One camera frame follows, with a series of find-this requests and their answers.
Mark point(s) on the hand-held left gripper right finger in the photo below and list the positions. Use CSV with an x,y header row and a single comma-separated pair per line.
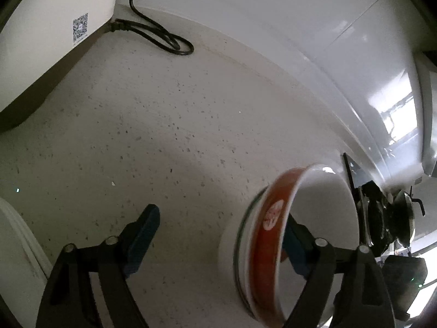
x,y
297,249

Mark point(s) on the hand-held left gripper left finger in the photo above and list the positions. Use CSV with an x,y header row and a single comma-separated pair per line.
x,y
145,239

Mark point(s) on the red bowl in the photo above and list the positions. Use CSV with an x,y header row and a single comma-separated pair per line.
x,y
269,246

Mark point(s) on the large round floral plate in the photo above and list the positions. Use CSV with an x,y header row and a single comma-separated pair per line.
x,y
39,256

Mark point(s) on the black gas stove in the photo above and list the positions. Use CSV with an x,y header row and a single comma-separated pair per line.
x,y
372,205

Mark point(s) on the white rice cooker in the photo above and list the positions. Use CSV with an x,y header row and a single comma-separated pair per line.
x,y
51,17

